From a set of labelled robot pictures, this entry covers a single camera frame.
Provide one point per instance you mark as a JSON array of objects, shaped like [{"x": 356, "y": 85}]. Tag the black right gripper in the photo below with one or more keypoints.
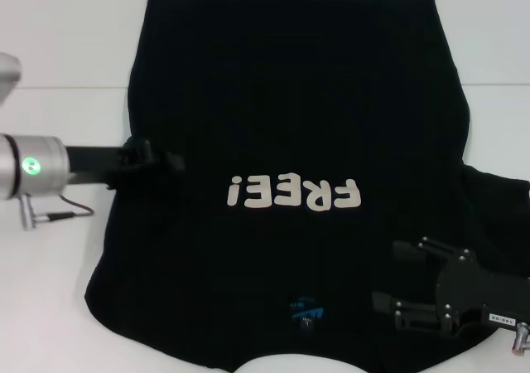
[{"x": 468, "y": 294}]

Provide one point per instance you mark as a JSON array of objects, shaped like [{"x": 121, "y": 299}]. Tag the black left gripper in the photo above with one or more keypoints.
[{"x": 95, "y": 163}]

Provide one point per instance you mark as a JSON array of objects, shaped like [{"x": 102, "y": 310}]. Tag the black shirt with FREE print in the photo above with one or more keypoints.
[{"x": 290, "y": 99}]

